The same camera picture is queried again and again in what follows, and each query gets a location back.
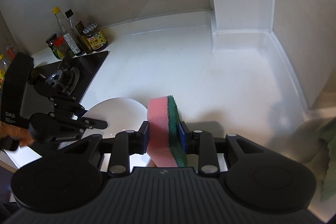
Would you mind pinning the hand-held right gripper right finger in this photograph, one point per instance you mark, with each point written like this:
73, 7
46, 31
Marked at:
182, 138

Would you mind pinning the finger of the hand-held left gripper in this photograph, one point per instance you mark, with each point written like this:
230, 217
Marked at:
92, 124
65, 106

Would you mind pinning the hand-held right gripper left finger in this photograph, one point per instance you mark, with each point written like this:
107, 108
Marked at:
145, 137

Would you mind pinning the pink and green sponge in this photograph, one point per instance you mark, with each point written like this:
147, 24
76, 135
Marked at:
160, 129

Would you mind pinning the white patterned bowl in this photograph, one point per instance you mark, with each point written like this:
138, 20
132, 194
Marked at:
118, 116

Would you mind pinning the person's left hand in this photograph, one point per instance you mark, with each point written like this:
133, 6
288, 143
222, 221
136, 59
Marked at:
15, 132

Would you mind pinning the metal stove burner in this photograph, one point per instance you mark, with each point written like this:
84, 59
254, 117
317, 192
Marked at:
67, 77

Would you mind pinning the small yellow bottle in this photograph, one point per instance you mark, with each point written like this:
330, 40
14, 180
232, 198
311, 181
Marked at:
2, 69

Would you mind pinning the small red bottle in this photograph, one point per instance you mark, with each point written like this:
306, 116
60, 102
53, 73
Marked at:
11, 52

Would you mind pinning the black glass gas stove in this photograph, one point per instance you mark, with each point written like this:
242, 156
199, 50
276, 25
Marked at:
89, 64

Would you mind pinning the red lid jar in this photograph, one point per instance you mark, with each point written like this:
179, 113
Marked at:
63, 49

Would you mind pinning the green jar dark lid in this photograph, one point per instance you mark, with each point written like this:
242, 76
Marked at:
52, 48

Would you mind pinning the clear bottle yellow cap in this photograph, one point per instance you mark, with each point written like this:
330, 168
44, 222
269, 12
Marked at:
68, 37

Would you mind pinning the yellow label jar checkered lid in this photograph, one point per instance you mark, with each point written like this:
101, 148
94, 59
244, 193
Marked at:
95, 41

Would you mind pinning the dark bottle black cap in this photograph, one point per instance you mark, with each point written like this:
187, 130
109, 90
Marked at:
80, 32

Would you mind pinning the green cloth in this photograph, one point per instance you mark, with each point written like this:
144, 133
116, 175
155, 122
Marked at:
330, 161

